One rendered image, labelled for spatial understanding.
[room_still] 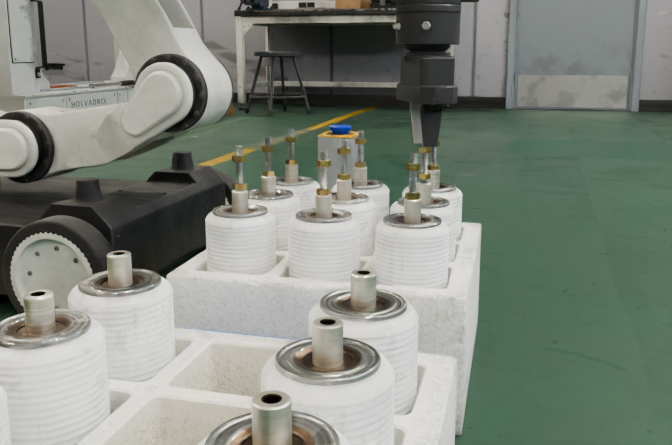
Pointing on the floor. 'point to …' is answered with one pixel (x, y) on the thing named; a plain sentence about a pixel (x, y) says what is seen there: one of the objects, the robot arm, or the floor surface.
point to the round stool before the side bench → (281, 80)
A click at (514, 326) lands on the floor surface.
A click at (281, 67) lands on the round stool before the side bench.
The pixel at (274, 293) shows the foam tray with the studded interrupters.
